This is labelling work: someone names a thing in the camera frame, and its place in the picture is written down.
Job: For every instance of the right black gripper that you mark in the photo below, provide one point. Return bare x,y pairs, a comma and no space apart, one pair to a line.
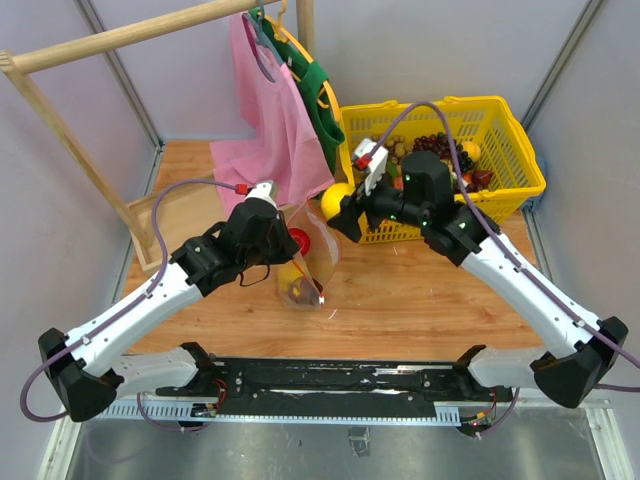
351,207

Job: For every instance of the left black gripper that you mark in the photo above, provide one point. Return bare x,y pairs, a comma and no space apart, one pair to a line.
288,246

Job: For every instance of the yellow lemon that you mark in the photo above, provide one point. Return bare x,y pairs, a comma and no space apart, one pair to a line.
289,278
332,197

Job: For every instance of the red apple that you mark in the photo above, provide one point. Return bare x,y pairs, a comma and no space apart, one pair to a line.
302,238

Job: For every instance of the clear zip top bag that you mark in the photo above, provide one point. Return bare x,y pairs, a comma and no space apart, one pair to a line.
319,265

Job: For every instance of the dark red mangosteen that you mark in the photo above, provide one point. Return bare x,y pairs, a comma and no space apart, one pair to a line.
304,293

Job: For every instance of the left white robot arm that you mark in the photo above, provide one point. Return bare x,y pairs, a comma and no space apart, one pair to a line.
89,367

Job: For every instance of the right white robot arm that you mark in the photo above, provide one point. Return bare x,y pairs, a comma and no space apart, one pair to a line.
579,347

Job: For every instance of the brown longan bunch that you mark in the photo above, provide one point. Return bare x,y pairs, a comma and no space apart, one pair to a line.
396,149

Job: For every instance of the wooden clothes rack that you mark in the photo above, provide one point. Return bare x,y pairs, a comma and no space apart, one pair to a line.
53,218

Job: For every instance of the pink shirt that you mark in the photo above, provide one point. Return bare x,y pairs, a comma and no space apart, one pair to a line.
285,148

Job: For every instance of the dark purple grape bunch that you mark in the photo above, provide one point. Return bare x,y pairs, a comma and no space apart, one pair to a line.
438,144

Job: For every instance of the yellow peach fruit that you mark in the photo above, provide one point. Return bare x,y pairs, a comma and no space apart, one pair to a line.
472,150

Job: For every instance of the green shirt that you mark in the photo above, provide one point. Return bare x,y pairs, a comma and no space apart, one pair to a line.
309,79

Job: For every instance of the yellow hanger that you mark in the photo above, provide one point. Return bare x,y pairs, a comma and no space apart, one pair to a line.
327,98

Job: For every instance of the grey hanger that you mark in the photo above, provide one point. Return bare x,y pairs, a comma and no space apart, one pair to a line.
265,53

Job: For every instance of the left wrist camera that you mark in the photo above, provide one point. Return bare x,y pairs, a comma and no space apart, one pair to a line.
265,190

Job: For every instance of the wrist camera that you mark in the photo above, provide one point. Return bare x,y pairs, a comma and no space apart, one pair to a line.
265,190
371,160

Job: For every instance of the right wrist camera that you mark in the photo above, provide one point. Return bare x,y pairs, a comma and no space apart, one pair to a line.
371,160

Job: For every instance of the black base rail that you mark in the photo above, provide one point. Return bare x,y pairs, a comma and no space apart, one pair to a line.
333,390

